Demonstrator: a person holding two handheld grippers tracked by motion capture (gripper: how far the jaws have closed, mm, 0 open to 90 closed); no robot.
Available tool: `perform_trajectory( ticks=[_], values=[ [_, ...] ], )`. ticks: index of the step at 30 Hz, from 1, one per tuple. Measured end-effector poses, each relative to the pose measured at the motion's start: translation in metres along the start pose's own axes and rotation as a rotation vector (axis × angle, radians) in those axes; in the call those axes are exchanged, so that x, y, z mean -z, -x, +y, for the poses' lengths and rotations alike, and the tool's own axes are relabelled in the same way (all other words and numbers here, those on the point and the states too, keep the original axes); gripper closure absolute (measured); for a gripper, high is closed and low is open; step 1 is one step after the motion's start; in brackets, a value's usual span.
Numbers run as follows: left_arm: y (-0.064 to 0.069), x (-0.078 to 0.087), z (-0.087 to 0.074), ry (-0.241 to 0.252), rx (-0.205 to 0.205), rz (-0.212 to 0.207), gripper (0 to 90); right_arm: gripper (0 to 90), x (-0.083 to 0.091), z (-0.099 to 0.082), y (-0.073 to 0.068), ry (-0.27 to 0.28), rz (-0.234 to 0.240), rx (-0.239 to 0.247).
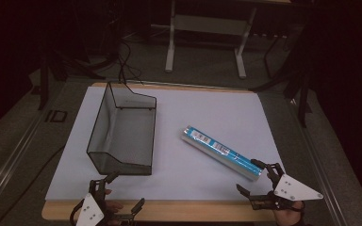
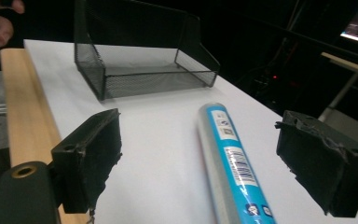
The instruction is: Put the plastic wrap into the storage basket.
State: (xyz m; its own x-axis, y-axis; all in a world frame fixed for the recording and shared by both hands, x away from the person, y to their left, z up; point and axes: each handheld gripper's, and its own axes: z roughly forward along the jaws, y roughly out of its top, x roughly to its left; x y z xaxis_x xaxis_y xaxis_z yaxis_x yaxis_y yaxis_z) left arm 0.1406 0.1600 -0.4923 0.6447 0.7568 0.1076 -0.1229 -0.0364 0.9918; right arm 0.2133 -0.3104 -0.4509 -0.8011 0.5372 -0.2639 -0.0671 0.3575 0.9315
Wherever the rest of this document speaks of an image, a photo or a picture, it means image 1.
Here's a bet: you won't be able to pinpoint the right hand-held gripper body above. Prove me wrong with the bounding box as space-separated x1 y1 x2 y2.
249 162 324 212

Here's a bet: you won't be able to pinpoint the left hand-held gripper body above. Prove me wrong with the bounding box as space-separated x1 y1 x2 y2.
70 178 136 226

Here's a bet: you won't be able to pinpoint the long blue box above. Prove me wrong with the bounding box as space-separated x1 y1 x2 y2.
180 125 264 183

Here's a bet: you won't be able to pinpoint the black wire mesh basket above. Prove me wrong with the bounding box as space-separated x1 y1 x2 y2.
86 80 157 176

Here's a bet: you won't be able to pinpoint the person's left hand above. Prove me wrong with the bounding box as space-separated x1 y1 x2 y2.
103 188 125 226

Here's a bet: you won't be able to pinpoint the person's right hand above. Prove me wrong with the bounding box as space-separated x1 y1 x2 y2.
271 201 305 226

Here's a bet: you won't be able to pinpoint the black tripod stand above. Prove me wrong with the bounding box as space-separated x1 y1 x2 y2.
250 31 313 128

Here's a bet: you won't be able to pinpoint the black floor socket box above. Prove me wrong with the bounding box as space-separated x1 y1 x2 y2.
44 109 69 123

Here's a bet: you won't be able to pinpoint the white table mat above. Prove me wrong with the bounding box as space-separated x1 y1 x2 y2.
44 86 286 202

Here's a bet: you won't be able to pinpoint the black stand leg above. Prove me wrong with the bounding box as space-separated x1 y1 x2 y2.
38 57 50 111

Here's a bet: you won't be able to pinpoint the power strip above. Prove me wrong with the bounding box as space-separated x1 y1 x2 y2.
253 31 288 40

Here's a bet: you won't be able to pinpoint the metal floor rail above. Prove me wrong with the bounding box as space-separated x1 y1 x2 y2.
289 99 351 226
0 106 46 210

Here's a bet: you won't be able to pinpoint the black floor cable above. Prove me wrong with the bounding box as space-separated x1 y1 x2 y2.
0 144 66 226

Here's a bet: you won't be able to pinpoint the black hanging cables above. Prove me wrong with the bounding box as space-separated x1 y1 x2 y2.
116 39 144 87

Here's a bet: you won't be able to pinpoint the white metal desk frame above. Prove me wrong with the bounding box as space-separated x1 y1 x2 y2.
164 0 258 80

